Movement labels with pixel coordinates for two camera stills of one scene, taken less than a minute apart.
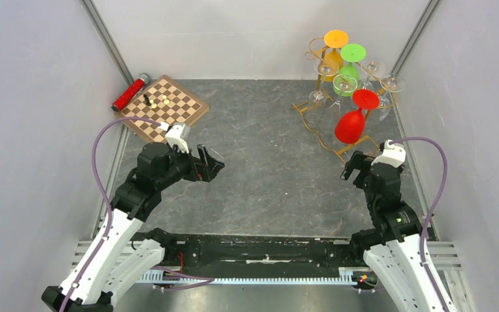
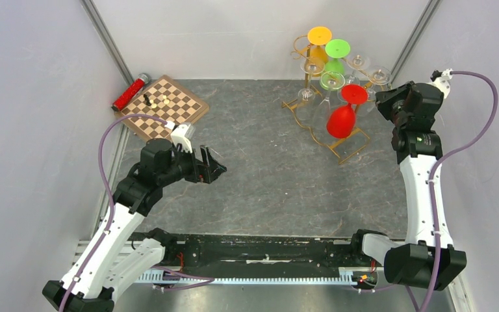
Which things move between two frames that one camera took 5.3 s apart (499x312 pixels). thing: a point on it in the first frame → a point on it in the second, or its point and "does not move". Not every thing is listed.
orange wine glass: [332, 62] → [319, 37]
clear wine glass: [316, 111] → [306, 97]
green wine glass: [351, 53] → [336, 50]
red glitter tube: [130, 92] does not move
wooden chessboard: [166, 101] does not move
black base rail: [261, 255] does not move
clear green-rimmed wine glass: [342, 84] → [329, 80]
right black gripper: [358, 161] → [384, 99]
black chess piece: [147, 100] does not move
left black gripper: [205, 170] does not move
